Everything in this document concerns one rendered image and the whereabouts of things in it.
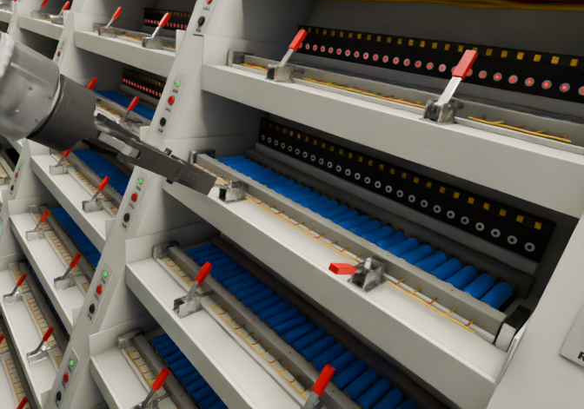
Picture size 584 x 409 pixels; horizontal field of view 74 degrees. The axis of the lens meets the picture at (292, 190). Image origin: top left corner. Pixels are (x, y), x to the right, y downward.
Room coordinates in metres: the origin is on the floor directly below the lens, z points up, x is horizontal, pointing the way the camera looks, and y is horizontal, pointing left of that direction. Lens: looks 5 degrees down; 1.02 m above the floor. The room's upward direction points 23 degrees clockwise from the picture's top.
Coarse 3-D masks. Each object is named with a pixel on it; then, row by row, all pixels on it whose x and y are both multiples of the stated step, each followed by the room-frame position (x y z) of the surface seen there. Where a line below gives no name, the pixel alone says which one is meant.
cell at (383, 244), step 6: (390, 234) 0.54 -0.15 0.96; (396, 234) 0.54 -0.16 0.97; (402, 234) 0.54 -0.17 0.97; (378, 240) 0.51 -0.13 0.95; (384, 240) 0.51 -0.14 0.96; (390, 240) 0.52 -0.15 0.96; (396, 240) 0.53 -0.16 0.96; (402, 240) 0.54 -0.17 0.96; (378, 246) 0.50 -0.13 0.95; (384, 246) 0.51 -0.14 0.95; (390, 246) 0.51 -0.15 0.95
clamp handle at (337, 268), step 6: (330, 264) 0.39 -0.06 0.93; (336, 264) 0.39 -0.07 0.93; (342, 264) 0.40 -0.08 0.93; (348, 264) 0.41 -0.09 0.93; (366, 264) 0.43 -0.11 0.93; (330, 270) 0.38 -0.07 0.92; (336, 270) 0.38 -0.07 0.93; (342, 270) 0.39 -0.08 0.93; (348, 270) 0.39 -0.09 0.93; (354, 270) 0.40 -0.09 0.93; (360, 270) 0.41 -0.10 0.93; (366, 270) 0.43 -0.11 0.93
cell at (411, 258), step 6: (420, 246) 0.52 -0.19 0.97; (426, 246) 0.52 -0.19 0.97; (408, 252) 0.49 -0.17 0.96; (414, 252) 0.49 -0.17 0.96; (420, 252) 0.50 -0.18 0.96; (426, 252) 0.51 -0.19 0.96; (432, 252) 0.52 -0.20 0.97; (402, 258) 0.48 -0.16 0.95; (408, 258) 0.48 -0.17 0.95; (414, 258) 0.48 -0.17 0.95; (420, 258) 0.49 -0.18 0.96
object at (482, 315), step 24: (216, 168) 0.69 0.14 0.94; (264, 192) 0.60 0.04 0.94; (288, 216) 0.57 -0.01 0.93; (312, 216) 0.54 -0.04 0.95; (336, 240) 0.51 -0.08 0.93; (360, 240) 0.49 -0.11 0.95; (408, 264) 0.45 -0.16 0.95; (432, 288) 0.42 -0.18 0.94; (456, 288) 0.42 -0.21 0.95; (456, 312) 0.40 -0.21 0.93; (480, 312) 0.39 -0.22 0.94
